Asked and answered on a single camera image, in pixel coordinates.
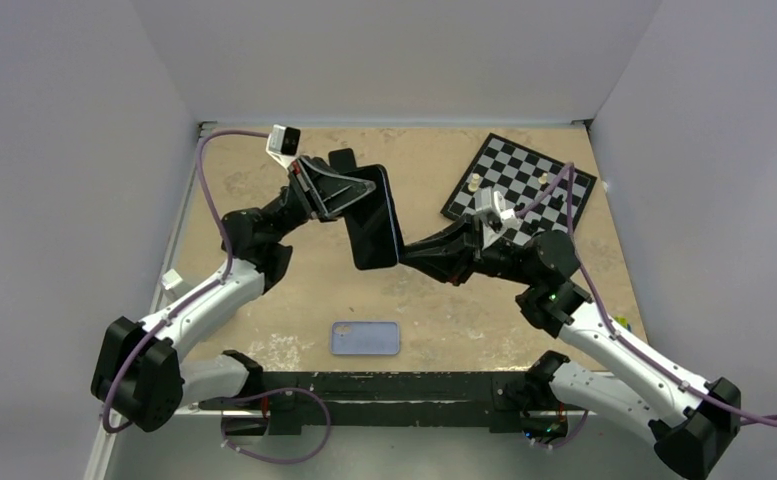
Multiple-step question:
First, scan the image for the white chess piece left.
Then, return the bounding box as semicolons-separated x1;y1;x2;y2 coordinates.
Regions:
467;173;481;193

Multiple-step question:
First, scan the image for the black white chessboard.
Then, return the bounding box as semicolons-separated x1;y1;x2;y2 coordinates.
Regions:
441;133;597;245

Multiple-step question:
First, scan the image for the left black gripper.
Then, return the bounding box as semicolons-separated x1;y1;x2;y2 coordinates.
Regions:
264;157;380;246

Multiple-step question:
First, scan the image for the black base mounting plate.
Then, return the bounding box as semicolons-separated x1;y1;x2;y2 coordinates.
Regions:
199;371;583;442

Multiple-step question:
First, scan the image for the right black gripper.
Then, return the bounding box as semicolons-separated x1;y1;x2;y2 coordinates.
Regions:
398;210;536;284

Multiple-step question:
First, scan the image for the small white box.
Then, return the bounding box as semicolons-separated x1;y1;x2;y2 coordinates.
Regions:
160;269;183;291

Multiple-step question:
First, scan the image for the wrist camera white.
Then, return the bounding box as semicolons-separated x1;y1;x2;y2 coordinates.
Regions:
473;187;521;249
265;124;301;170

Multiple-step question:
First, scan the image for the bare black phone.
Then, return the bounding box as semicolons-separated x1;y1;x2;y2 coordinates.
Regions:
327;148;357;174

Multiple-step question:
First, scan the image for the colourful toy car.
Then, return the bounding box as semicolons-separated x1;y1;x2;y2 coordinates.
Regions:
613;316;632;332

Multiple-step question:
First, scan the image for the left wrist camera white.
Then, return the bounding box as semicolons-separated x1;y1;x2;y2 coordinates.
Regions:
265;124;301;170

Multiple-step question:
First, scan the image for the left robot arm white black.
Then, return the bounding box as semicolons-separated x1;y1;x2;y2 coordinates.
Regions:
91;156;379;433

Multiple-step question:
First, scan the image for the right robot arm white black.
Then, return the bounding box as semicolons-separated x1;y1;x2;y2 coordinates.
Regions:
400;216;741;479

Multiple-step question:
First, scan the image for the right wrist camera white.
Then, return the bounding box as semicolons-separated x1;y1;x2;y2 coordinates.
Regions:
473;187;521;249

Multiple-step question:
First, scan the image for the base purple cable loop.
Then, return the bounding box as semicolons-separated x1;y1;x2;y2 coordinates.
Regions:
220;385;332;466

